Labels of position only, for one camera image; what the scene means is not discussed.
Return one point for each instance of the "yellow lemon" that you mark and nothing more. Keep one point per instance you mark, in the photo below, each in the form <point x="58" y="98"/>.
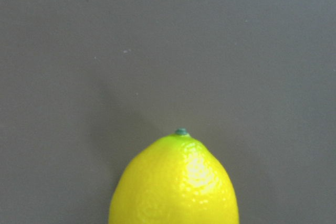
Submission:
<point x="176" y="179"/>

